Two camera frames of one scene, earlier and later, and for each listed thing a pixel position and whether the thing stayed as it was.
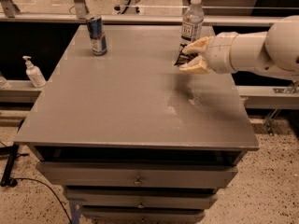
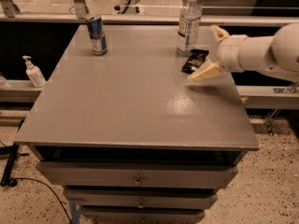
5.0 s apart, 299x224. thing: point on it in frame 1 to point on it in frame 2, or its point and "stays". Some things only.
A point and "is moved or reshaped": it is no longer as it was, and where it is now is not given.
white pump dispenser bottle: (34, 74) stays
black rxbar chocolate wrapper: (184, 58) is moved or reshaped
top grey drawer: (138, 175) stays
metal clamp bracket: (291, 88) stays
